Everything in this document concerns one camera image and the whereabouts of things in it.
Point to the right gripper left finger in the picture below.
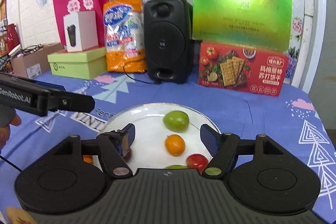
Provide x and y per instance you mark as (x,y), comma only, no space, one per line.
(113,150)

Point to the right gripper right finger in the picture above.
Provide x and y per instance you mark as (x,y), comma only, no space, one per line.
(222,148)

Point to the orange mandarin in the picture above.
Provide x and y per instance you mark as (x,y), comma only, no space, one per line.
(88,159)

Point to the small red fruit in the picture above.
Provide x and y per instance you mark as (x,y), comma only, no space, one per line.
(197,161)

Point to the small orange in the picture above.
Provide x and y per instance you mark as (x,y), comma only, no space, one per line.
(175,145)

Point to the left hand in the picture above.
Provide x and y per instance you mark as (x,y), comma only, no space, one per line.
(8,117)

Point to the brown cardboard box left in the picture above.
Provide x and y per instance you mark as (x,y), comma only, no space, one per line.
(31,65)

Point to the white round plate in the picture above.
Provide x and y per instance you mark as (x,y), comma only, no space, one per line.
(148,148)

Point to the large green fruit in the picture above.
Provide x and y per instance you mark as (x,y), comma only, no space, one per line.
(177,121)

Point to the light green shoe box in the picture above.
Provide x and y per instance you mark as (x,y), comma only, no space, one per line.
(85,65)

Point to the red kettle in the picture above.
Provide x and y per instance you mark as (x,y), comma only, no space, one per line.
(12,37)

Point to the blue patterned tablecloth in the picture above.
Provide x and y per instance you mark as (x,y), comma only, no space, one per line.
(290,119)

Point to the white cup box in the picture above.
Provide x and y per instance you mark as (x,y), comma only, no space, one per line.
(80,31)

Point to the red cracker box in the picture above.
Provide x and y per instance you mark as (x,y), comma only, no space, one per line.
(239,68)

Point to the orange paper cup pack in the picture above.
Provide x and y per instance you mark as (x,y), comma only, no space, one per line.
(124,36)

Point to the black speaker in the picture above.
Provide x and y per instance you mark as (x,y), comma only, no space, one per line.
(169,49)

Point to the green gift box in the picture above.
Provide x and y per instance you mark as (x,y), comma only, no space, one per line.
(258,23)

